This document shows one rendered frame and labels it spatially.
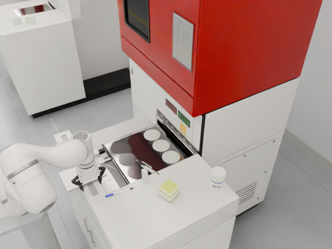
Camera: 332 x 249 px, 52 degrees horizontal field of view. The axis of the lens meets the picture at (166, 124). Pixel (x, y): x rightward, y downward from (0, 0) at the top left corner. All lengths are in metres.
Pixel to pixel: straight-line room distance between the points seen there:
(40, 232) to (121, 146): 0.64
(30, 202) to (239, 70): 1.09
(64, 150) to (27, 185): 0.15
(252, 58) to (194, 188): 0.69
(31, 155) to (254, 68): 1.13
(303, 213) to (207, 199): 1.44
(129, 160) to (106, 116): 1.81
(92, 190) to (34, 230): 0.48
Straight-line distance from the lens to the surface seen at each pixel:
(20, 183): 1.09
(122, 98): 3.90
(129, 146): 1.96
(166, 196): 1.58
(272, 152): 2.40
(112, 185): 1.80
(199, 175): 1.72
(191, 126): 1.78
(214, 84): 1.60
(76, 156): 1.12
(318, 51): 3.01
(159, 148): 1.94
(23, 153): 1.09
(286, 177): 3.16
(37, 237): 2.10
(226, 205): 1.63
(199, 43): 1.43
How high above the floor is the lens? 2.25
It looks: 40 degrees down
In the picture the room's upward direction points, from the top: straight up
